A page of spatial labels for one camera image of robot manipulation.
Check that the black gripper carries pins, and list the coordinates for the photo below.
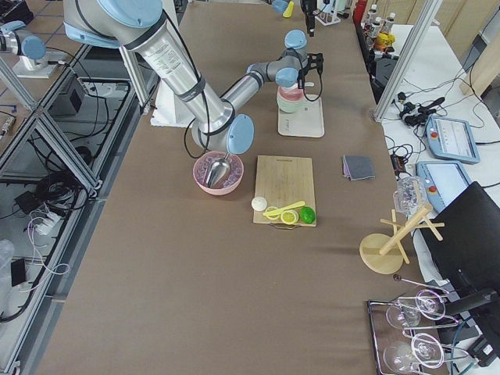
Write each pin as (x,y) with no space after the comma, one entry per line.
(308,8)
(293,87)

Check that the small pink bowl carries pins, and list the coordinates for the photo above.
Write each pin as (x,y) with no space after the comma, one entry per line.
(291,94)

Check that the top green bowl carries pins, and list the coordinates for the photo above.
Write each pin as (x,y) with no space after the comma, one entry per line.
(288,106)

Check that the large pink bowl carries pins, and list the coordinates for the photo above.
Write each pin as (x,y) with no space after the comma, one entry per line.
(230,183)

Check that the white rabbit tray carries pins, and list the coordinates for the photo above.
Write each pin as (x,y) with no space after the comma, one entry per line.
(305,121)

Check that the bamboo cutting board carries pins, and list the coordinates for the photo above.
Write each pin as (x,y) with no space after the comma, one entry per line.
(283,180)

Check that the grey folded cloth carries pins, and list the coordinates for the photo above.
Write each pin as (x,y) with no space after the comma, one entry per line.
(356,167)

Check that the metal scoop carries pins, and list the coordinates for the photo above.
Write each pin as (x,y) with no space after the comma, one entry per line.
(218,172)

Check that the green lime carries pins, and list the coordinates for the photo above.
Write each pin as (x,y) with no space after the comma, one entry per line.
(307,215)

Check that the yellow plastic knife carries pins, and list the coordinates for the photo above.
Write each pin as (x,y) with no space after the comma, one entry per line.
(295,205)

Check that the blue teach pendant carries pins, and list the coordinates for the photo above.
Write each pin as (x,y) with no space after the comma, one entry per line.
(452,139)
(443,180)

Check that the wooden cup stand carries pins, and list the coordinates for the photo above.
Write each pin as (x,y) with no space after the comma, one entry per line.
(384,254)

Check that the wine glass rack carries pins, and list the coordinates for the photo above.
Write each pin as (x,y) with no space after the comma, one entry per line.
(404,333)

